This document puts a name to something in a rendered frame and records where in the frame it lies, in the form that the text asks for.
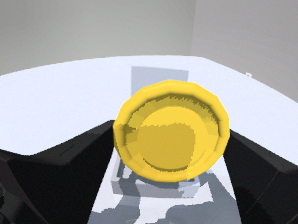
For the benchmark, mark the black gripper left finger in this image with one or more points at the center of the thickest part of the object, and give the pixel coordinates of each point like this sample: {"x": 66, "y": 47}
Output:
{"x": 61, "y": 183}

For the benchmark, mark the yellow round plate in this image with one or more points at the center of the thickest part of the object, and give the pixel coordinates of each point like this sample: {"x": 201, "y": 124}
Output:
{"x": 171, "y": 131}

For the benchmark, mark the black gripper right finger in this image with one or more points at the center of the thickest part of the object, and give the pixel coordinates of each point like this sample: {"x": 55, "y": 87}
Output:
{"x": 265, "y": 185}

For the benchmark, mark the grey dish rack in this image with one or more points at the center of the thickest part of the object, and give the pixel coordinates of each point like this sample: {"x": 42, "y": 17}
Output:
{"x": 124, "y": 180}

